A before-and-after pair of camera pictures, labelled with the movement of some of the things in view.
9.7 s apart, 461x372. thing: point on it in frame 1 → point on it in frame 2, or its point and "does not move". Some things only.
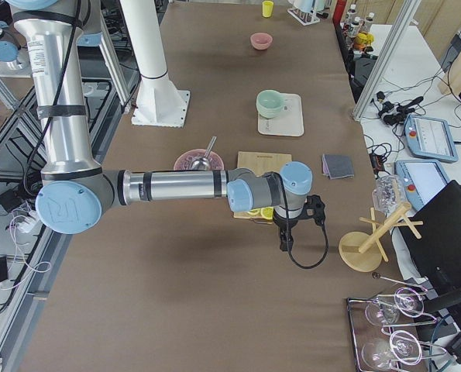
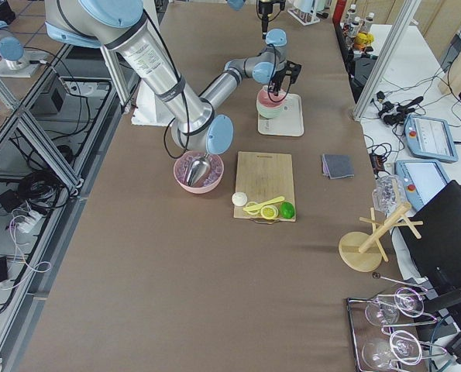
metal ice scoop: (204, 163) does not move
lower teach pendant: (422, 179) does not move
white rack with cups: (309, 12) does not move
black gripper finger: (286, 242) → (274, 87)
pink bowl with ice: (184, 161) does not move
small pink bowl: (261, 40) → (265, 99)
